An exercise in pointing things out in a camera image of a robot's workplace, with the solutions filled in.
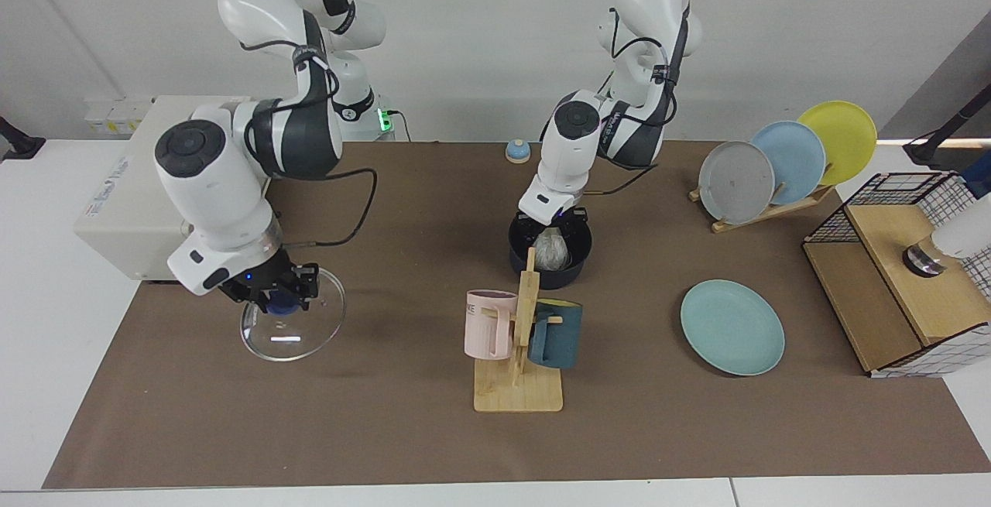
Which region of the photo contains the wooden plate rack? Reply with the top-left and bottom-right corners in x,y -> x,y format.
688,184 -> 835,234

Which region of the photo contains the pink cup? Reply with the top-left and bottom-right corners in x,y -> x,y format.
464,289 -> 518,361

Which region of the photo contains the black angled stand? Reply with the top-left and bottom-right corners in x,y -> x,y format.
902,83 -> 991,167

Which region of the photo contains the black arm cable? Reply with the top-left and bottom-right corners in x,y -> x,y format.
585,12 -> 679,197
236,39 -> 379,249

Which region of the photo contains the grey plate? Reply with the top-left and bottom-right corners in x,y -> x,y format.
698,141 -> 776,225

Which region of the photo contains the black pot with blue handle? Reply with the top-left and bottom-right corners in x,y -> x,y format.
508,211 -> 594,291

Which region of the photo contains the light teal plate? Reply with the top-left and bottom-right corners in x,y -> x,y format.
680,279 -> 786,377

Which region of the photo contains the pale toaster oven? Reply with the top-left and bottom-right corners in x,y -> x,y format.
74,95 -> 273,285

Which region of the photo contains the white cylindrical device silver ring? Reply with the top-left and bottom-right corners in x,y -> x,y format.
902,213 -> 991,277

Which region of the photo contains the blue plastic object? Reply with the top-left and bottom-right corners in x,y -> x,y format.
958,169 -> 991,200

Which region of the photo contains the brown table cloth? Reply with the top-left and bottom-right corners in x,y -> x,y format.
43,139 -> 991,490

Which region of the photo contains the white vermicelli bundle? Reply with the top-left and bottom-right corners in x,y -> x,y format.
533,227 -> 572,271

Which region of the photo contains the dark teal cup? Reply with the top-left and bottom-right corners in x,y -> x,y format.
528,300 -> 583,370

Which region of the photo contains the wooden cup stand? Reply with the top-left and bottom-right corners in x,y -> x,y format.
473,247 -> 564,413

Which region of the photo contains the black clamp mount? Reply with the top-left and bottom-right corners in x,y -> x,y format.
0,116 -> 46,162

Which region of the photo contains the light blue plate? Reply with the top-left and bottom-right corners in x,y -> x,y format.
749,121 -> 827,207

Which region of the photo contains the yellow plate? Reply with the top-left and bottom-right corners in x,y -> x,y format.
797,101 -> 878,187

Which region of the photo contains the white wall socket strip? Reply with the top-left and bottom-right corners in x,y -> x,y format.
84,99 -> 152,136

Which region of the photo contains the glass lid with blue knob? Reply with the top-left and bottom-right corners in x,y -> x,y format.
239,265 -> 346,362

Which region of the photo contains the wire basket with wooden floor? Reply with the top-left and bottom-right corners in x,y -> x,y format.
803,171 -> 991,379

